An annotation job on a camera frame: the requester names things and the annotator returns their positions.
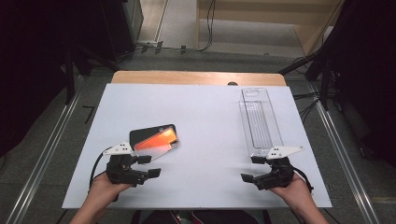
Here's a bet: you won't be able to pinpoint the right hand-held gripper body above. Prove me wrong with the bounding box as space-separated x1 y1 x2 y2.
253 145 304 191

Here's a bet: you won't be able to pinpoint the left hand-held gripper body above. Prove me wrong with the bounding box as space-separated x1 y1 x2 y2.
102 142 149 189

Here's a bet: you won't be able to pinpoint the black phone case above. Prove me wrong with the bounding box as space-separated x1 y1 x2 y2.
129 123 177 149

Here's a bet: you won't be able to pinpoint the clear plastic tray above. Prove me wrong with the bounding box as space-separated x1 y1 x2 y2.
238 87 284 158

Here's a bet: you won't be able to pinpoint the person's left hand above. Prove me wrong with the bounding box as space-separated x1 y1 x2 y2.
88 172 132 204

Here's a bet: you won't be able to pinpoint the person's right hand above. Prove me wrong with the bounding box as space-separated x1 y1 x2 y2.
269 172 312 209

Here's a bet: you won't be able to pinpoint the person's dark clothing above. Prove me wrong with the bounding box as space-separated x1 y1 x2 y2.
130 209 272 224

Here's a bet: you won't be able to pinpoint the white board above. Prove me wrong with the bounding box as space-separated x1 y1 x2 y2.
61 83 332 209

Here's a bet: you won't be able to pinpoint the wooden table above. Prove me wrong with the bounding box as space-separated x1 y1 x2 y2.
111 70 288 87

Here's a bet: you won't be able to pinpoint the black stand legs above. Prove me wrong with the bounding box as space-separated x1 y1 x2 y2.
278 50 332 110
64 46 120 105

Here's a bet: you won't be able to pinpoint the black curtain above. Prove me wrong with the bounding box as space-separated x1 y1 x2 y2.
323 0 396 169
0 0 78 158

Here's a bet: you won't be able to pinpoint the black cabinet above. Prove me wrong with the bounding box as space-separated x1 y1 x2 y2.
74 0 145 62

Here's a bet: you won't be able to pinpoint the light wooden shelf unit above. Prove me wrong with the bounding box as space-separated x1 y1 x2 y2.
195 0 347 58

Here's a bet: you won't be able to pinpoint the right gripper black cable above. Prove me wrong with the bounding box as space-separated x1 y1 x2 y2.
292 166 314 194

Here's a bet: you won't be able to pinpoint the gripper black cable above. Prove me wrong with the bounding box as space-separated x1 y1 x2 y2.
292 166 314 194
89 147 113 191

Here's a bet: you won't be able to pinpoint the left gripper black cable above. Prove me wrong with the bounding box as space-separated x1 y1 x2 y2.
89 147 113 191

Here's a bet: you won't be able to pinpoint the metal floor rail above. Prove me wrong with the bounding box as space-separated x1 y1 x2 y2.
4 76 85 224
306 82 382 224

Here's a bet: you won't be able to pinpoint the black floor cables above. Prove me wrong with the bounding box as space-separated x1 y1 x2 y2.
292 91 323 125

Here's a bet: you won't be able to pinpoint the hanging black cables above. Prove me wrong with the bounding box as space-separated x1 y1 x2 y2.
197 0 218 52

